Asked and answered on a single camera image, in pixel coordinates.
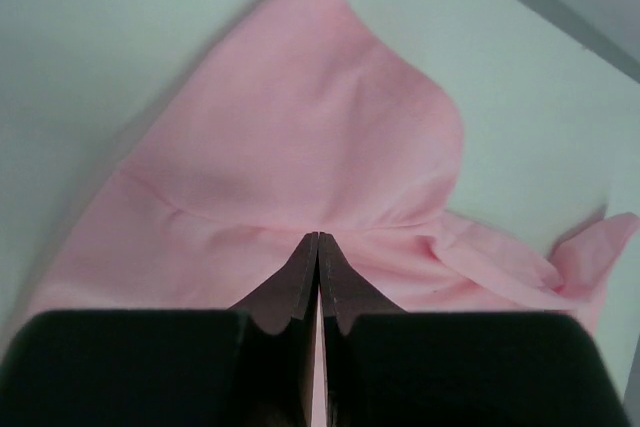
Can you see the pink t shirt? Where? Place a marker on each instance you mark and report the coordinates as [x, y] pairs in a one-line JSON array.
[[302, 121]]

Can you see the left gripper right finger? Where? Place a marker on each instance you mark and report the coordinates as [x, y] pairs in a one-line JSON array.
[[389, 367]]

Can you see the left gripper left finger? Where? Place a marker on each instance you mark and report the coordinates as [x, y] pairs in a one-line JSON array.
[[249, 365]]

